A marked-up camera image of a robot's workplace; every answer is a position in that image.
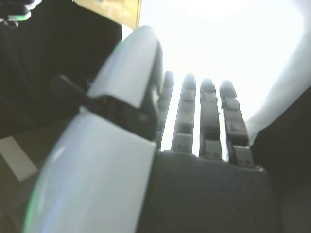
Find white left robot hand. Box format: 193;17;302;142
23;25;285;233

